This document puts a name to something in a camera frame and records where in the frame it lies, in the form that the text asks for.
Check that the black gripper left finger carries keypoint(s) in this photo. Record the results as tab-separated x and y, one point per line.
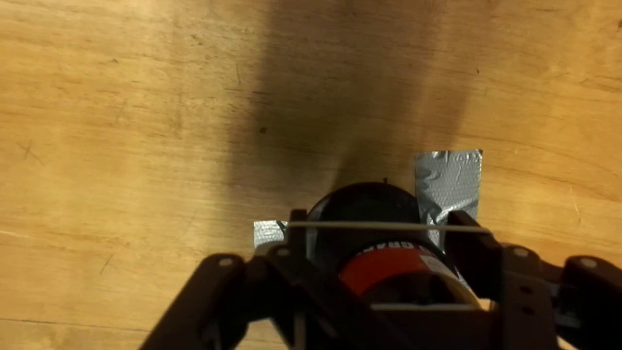
310	310

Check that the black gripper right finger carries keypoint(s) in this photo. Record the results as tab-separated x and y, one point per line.
534	303

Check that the thin tan rubber band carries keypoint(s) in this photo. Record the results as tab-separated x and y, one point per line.
388	227

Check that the black cup with red label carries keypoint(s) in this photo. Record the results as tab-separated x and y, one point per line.
382	266

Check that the grey duct tape strip left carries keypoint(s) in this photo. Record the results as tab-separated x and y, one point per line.
269	233

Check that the grey duct tape strip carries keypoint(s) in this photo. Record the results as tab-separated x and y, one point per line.
448	182
269	233

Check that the grey duct tape strip right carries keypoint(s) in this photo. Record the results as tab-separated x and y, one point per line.
448	182

